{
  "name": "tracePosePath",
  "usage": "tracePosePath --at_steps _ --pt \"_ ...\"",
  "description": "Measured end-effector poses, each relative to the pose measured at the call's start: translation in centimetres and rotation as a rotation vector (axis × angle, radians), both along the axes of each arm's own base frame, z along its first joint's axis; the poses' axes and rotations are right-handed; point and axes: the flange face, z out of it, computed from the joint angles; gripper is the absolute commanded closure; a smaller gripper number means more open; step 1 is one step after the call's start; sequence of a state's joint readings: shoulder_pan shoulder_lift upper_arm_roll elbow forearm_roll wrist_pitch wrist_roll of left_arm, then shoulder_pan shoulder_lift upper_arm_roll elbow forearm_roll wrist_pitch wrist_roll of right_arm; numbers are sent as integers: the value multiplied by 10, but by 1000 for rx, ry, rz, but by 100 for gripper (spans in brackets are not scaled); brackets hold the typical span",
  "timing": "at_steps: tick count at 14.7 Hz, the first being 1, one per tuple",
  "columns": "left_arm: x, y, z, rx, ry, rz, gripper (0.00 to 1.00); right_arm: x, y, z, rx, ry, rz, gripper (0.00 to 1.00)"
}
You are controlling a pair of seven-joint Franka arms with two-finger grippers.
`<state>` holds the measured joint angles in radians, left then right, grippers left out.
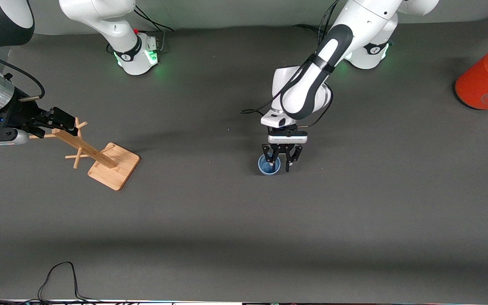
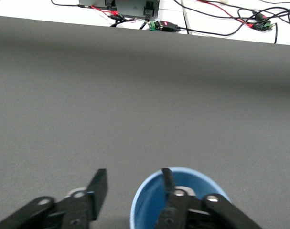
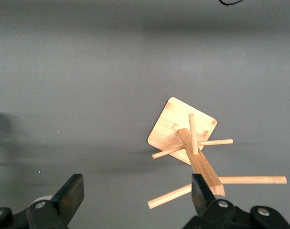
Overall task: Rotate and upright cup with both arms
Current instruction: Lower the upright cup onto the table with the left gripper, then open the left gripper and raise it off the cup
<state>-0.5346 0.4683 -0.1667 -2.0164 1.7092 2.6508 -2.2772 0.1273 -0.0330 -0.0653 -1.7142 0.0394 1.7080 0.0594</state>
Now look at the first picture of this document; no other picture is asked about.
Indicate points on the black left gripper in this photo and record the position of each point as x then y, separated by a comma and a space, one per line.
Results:
281, 150

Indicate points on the orange can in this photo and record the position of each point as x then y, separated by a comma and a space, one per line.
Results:
483, 82

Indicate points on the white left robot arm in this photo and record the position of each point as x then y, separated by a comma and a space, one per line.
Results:
337, 46

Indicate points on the wooden cup rack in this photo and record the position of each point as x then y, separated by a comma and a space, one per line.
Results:
112, 167

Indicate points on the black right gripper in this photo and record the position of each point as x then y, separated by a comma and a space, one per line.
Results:
20, 113

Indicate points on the light blue cup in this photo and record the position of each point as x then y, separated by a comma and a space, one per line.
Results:
265, 169

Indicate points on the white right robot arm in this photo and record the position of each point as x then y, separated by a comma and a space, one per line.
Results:
112, 25

